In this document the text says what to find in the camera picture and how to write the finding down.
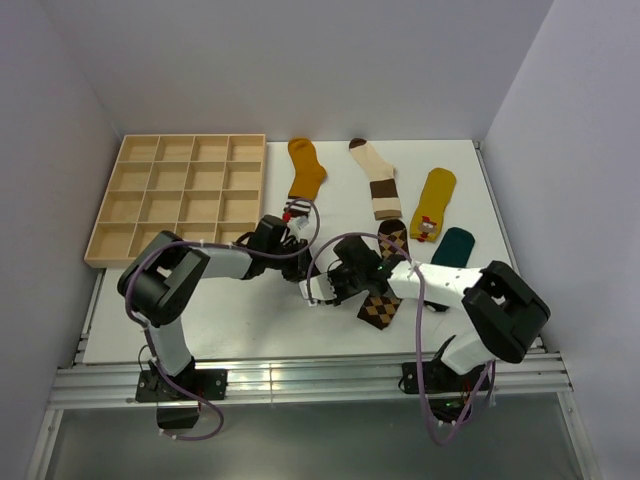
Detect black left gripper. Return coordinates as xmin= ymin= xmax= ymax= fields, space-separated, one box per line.
xmin=265 ymin=238 xmax=319 ymax=282

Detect brown yellow argyle sock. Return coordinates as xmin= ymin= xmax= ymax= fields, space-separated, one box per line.
xmin=357 ymin=219 xmax=409 ymax=330

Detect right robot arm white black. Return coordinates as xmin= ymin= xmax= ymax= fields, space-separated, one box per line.
xmin=327 ymin=233 xmax=551 ymax=390

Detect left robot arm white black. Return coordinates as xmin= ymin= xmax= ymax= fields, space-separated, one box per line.
xmin=117 ymin=215 xmax=318 ymax=399

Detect mustard sock brown white stripes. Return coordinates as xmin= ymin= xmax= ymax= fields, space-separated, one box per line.
xmin=283 ymin=137 xmax=327 ymax=220

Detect cream sock brown stripes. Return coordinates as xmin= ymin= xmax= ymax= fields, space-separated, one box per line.
xmin=348 ymin=138 xmax=402 ymax=221

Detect wooden compartment tray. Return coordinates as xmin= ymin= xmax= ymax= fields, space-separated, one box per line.
xmin=84 ymin=134 xmax=266 ymax=268

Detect dark green sock bear motif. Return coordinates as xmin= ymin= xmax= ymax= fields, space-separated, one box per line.
xmin=431 ymin=227 xmax=475 ymax=268

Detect yellow sock bear motif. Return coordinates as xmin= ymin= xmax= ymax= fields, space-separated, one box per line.
xmin=409 ymin=167 xmax=457 ymax=242

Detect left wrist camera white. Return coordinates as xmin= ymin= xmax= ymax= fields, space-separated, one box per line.
xmin=282 ymin=212 xmax=309 ymax=234

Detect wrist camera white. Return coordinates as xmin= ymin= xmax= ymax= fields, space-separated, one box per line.
xmin=282 ymin=212 xmax=309 ymax=234
xmin=298 ymin=273 xmax=336 ymax=306

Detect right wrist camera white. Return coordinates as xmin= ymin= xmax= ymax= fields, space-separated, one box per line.
xmin=298 ymin=273 xmax=336 ymax=306

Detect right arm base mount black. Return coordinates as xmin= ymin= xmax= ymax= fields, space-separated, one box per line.
xmin=398 ymin=361 xmax=484 ymax=424

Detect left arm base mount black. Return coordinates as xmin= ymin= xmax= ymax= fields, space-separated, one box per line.
xmin=134 ymin=367 xmax=229 ymax=431

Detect aluminium rail frame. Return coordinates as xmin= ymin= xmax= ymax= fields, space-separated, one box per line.
xmin=47 ymin=142 xmax=574 ymax=411

